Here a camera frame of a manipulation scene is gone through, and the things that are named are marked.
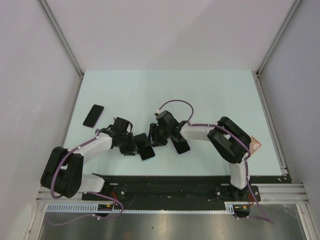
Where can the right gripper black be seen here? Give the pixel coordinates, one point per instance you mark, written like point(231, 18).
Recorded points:
point(152, 139)

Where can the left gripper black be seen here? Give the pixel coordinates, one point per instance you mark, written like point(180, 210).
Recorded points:
point(130, 150)

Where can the black phone teal edge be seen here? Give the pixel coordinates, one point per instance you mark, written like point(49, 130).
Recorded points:
point(146, 152)

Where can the blue phone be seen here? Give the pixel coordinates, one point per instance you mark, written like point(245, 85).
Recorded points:
point(181, 147)

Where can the black phone purple edge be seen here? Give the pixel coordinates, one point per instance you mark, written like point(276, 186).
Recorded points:
point(93, 116)

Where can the pink phone case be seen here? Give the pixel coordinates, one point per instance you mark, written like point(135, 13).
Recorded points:
point(254, 145)

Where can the light blue phone case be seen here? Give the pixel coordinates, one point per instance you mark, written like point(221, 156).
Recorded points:
point(146, 159)

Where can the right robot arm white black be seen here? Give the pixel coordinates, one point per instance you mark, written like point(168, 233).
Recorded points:
point(230, 141)

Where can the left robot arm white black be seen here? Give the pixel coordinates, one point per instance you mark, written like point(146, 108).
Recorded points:
point(63, 174)

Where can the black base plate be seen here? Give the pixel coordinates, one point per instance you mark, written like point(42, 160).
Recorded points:
point(165, 191)

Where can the slotted cable duct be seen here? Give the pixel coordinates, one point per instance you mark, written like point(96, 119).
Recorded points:
point(104, 208)

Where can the aluminium rail frame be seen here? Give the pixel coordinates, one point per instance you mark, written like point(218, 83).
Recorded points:
point(283, 193)

